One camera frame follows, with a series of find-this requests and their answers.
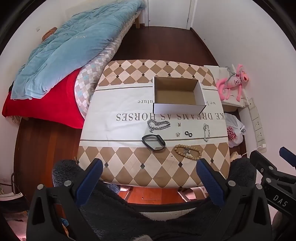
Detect wooden bead bracelet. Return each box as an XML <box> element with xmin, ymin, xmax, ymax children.
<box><xmin>174</xmin><ymin>144</ymin><xmax>203</xmax><ymax>161</ymax></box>

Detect beige wall socket strip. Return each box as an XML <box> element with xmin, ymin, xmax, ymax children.
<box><xmin>248</xmin><ymin>97</ymin><xmax>266</xmax><ymax>152</ymax></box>

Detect pink plush toy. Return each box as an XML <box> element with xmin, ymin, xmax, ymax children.
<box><xmin>216</xmin><ymin>64</ymin><xmax>250</xmax><ymax>101</ymax></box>

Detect black smartwatch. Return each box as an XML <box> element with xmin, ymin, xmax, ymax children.
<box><xmin>142</xmin><ymin>134</ymin><xmax>166</xmax><ymax>152</ymax></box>

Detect thin silver bracelet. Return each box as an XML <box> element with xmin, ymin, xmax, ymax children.
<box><xmin>203</xmin><ymin>123</ymin><xmax>211</xmax><ymax>142</ymax></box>

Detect person's dark fleece pants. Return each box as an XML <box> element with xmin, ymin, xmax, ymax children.
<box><xmin>52</xmin><ymin>158</ymin><xmax>278</xmax><ymax>241</ymax></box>

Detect diamond pattern printed tablecloth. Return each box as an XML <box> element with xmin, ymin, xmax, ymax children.
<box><xmin>76</xmin><ymin>60</ymin><xmax>230</xmax><ymax>188</ymax></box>

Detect checkered bed sheet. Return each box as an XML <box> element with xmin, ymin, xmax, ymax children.
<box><xmin>74</xmin><ymin>17</ymin><xmax>137</xmax><ymax>118</ymax></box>

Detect white plastic bag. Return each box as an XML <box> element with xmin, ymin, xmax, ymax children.
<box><xmin>224</xmin><ymin>113</ymin><xmax>246</xmax><ymax>147</ymax></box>

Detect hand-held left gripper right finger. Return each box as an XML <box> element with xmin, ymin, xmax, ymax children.
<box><xmin>196</xmin><ymin>158</ymin><xmax>272</xmax><ymax>241</ymax></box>

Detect light blue quilt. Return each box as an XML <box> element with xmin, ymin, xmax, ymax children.
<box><xmin>10</xmin><ymin>0</ymin><xmax>146</xmax><ymax>100</ymax></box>

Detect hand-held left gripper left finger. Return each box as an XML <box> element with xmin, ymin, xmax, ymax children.
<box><xmin>26</xmin><ymin>158</ymin><xmax>104</xmax><ymax>241</ymax></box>

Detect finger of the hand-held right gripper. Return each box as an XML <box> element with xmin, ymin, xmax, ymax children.
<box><xmin>249</xmin><ymin>150</ymin><xmax>287</xmax><ymax>186</ymax></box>
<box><xmin>279</xmin><ymin>147</ymin><xmax>296</xmax><ymax>168</ymax></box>

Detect brown plush item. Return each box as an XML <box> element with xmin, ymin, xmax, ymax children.
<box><xmin>42</xmin><ymin>27</ymin><xmax>58</xmax><ymax>41</ymax></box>

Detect silver chain bracelet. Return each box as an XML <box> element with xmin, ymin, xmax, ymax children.
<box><xmin>147</xmin><ymin>120</ymin><xmax>171</xmax><ymax>133</ymax></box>

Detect white cardboard box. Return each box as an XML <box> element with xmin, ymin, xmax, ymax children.
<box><xmin>153</xmin><ymin>76</ymin><xmax>207</xmax><ymax>114</ymax></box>

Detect red blanket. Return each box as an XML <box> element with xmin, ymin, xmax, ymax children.
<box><xmin>2</xmin><ymin>68</ymin><xmax>85</xmax><ymax>129</ymax></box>

